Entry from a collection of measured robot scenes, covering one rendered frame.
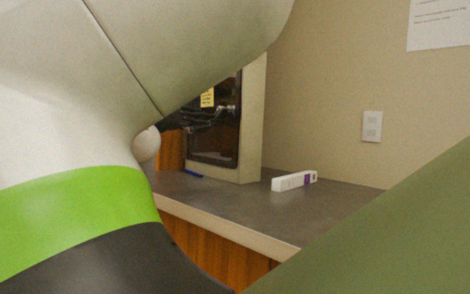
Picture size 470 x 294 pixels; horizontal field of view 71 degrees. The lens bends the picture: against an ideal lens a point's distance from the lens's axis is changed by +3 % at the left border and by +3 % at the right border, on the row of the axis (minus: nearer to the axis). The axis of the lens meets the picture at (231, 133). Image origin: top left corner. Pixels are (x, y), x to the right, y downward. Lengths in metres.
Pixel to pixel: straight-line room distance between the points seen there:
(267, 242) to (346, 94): 0.84
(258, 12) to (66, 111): 0.12
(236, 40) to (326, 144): 1.24
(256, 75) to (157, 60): 0.99
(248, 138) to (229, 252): 0.46
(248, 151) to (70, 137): 1.00
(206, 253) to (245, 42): 0.73
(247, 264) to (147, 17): 0.66
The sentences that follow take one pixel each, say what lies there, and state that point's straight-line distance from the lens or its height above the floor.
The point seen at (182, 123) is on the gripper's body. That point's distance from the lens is 1.02.
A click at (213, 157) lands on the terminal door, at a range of 1.20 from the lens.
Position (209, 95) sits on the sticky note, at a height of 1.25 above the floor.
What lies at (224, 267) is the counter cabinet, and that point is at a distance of 0.84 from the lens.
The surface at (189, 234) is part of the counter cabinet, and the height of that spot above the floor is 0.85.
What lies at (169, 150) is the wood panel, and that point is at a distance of 1.38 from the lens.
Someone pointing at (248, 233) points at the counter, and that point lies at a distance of 0.71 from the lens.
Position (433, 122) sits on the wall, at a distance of 1.27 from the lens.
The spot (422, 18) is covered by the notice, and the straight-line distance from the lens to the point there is 1.33.
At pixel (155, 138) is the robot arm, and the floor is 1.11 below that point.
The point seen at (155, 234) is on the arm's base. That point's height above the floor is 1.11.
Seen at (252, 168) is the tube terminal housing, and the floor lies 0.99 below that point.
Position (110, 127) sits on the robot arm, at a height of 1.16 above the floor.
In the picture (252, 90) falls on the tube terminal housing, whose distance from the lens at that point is 1.15.
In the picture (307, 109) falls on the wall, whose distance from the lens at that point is 1.46.
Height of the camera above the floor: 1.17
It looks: 3 degrees down
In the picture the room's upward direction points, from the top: 3 degrees clockwise
